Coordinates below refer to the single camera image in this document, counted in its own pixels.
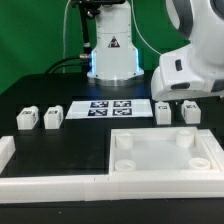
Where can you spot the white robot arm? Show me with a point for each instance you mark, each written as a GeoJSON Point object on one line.
{"type": "Point", "coordinates": [193, 71]}

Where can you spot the white sheet with tags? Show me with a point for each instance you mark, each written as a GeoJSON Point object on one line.
{"type": "Point", "coordinates": [126, 108]}

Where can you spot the white square tabletop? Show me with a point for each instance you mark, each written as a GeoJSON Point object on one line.
{"type": "Point", "coordinates": [160, 149]}

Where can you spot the white U-shaped obstacle fence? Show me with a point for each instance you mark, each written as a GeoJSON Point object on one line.
{"type": "Point", "coordinates": [119, 185]}

